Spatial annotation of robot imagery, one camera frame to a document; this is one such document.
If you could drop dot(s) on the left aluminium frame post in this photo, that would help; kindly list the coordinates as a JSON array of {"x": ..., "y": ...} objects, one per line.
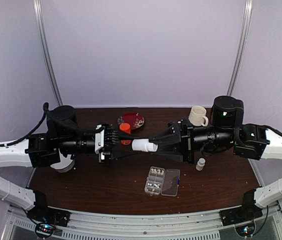
[{"x": 47, "y": 58}]

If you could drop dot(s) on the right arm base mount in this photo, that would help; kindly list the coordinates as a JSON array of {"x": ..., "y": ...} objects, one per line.
[{"x": 242, "y": 218}]

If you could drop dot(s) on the white scalloped bowl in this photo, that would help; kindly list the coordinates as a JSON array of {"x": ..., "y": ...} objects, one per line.
[{"x": 66, "y": 163}]

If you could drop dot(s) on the cream ribbed mug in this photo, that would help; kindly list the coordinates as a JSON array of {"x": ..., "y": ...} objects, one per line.
[{"x": 197, "y": 116}]

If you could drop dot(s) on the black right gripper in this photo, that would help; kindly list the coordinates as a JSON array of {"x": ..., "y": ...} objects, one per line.
[{"x": 186, "y": 138}]

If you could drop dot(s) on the orange pill bottle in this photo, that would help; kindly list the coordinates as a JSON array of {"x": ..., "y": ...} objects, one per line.
[{"x": 125, "y": 127}]

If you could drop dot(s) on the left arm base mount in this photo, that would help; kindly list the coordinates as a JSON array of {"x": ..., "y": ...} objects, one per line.
[{"x": 47, "y": 219}]

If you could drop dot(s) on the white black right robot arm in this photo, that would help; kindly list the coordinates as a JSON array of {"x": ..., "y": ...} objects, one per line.
[{"x": 227, "y": 132}]

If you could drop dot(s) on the red floral plate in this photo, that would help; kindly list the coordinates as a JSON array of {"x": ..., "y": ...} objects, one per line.
[{"x": 135, "y": 119}]

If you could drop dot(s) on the white pill bottle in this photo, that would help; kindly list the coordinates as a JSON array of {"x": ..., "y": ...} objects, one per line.
[
  {"x": 200, "y": 164},
  {"x": 142, "y": 145}
]

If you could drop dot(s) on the clear plastic pill organizer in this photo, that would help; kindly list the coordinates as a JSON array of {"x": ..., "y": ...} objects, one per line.
[{"x": 169, "y": 182}]

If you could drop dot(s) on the round white pills in organizer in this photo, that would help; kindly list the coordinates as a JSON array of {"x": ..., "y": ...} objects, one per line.
[{"x": 155, "y": 185}]

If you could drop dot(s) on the aluminium frame post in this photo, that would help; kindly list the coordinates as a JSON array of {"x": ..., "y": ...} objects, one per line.
[
  {"x": 244, "y": 34},
  {"x": 47, "y": 58}
]

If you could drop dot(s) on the right aluminium frame post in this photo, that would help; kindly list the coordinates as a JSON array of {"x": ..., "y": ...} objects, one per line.
[{"x": 244, "y": 34}]

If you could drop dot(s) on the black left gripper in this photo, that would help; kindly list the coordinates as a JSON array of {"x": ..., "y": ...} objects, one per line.
[{"x": 106, "y": 153}]

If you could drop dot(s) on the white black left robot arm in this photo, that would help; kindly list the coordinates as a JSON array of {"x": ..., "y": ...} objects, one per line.
[{"x": 57, "y": 148}]

